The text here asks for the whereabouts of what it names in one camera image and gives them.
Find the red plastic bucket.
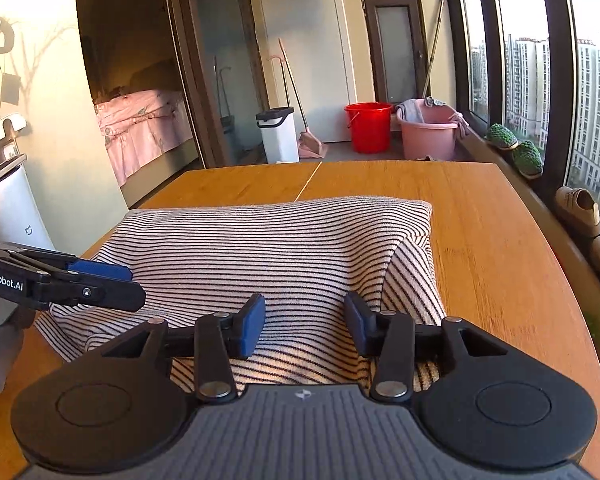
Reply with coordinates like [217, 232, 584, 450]
[343, 102, 394, 155]

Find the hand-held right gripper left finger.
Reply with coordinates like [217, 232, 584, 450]
[102, 293, 267, 404]

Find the grey cloth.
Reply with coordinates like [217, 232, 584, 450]
[395, 97, 447, 124]

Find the green slipper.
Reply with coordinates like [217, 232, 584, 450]
[486, 123, 520, 151]
[511, 141, 545, 180]

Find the white wall hook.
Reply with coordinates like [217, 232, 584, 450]
[0, 113, 28, 142]

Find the pink bed cover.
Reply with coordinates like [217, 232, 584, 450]
[93, 87, 201, 188]

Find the striped shirt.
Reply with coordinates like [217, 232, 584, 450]
[35, 196, 448, 394]

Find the mop with long handle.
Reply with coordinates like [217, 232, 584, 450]
[420, 0, 448, 101]

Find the pink broom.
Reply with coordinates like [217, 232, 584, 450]
[278, 38, 312, 136]

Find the frosted glass door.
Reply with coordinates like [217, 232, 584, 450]
[361, 0, 431, 105]

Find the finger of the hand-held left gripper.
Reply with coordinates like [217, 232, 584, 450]
[0, 243, 133, 284]
[30, 272, 147, 312]

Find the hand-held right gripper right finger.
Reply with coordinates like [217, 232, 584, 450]
[344, 291, 509, 404]

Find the white trash bin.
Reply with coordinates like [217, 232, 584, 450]
[255, 106, 301, 164]

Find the white air purifier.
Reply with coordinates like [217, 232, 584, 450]
[0, 154, 57, 253]

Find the pink plastic basin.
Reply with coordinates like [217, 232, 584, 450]
[394, 99, 465, 162]

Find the pink dustpan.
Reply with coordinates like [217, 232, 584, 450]
[297, 130, 327, 160]

